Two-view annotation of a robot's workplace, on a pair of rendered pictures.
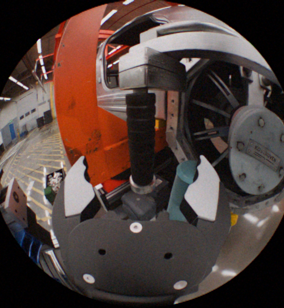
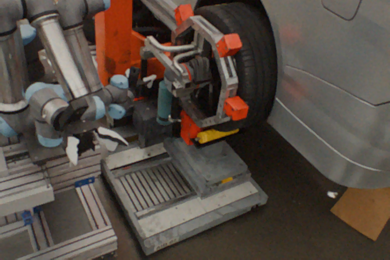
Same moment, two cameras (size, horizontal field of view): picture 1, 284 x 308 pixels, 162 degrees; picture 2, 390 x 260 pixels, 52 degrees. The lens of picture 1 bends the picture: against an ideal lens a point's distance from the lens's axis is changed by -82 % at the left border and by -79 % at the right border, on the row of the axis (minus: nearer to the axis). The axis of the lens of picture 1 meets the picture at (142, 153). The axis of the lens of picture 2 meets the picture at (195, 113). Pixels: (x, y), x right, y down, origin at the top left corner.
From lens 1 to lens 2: 1.95 m
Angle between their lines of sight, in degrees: 9
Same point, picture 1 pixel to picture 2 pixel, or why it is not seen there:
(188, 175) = (162, 84)
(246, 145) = (166, 75)
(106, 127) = (135, 48)
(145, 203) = (152, 112)
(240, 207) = (198, 120)
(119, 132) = not seen: hidden behind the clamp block
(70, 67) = (114, 8)
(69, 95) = (114, 27)
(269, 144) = (169, 76)
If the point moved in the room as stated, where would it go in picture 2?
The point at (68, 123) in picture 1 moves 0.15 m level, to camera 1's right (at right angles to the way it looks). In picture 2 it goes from (111, 43) to (137, 49)
